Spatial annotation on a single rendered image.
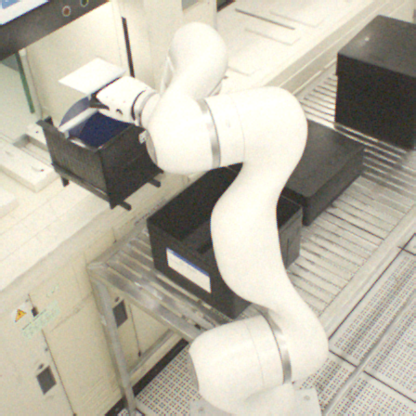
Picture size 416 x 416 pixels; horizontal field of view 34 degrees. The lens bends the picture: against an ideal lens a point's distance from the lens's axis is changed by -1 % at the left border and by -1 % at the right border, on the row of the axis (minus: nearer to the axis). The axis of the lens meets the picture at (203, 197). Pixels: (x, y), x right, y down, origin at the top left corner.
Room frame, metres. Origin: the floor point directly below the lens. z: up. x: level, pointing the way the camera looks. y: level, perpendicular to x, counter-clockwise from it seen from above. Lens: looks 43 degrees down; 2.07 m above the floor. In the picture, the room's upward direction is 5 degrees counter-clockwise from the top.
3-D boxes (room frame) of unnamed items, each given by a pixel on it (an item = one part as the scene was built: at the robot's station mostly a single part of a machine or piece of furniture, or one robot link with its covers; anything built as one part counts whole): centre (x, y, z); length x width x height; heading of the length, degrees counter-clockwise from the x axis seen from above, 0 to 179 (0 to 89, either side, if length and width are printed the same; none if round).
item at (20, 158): (1.52, 0.45, 0.89); 0.22 x 0.21 x 0.04; 47
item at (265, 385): (0.63, -0.04, 1.07); 0.19 x 0.12 x 0.24; 103
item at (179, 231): (1.17, -0.05, 0.85); 0.28 x 0.28 x 0.17; 45
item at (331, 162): (1.48, -0.27, 0.83); 0.29 x 0.29 x 0.13; 45
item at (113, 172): (1.30, 0.22, 1.11); 0.24 x 0.20 x 0.32; 136
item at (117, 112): (1.23, 0.14, 1.24); 0.11 x 0.10 x 0.07; 47
